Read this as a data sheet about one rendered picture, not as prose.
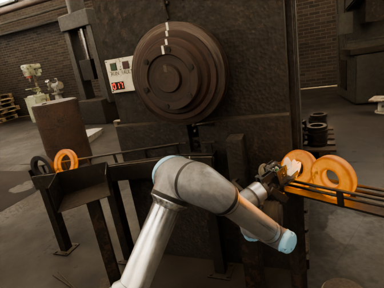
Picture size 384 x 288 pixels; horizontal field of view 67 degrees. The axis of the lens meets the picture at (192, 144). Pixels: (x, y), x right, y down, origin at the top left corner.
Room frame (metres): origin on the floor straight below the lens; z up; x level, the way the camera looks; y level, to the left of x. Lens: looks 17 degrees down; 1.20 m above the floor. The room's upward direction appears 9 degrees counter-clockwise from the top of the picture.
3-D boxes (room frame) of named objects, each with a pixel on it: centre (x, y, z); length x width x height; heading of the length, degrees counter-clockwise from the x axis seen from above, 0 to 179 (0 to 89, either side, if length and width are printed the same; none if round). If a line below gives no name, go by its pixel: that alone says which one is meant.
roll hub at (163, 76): (1.31, 0.05, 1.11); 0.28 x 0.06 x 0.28; 67
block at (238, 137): (1.32, -0.21, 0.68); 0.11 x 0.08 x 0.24; 157
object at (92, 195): (1.38, 0.58, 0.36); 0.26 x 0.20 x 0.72; 102
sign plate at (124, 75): (1.64, 0.28, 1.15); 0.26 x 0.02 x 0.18; 67
